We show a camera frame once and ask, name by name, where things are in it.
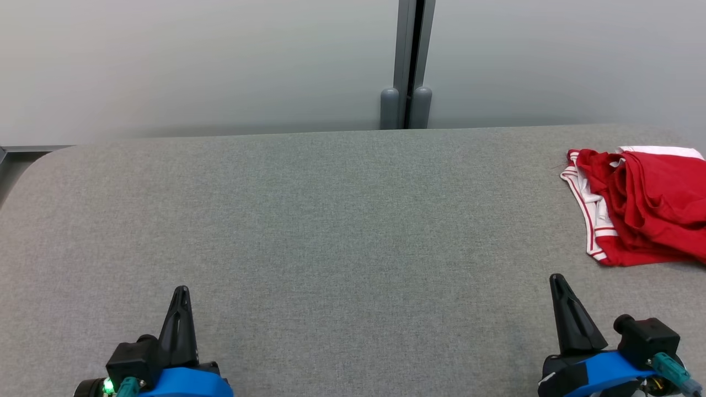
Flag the grey metal partition post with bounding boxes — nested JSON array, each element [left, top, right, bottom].
[[409, 0, 436, 130], [379, 0, 417, 131]]

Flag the red jersey with white trim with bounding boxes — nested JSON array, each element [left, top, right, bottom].
[[560, 149, 706, 267]]

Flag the grey panel base rail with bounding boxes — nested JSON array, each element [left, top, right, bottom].
[[0, 145, 75, 166]]

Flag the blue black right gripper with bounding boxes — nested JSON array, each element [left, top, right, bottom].
[[538, 274, 690, 397]]

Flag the red shorts with white stripe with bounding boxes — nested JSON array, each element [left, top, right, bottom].
[[576, 146, 706, 260]]

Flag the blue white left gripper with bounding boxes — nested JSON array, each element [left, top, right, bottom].
[[73, 286, 234, 397]]

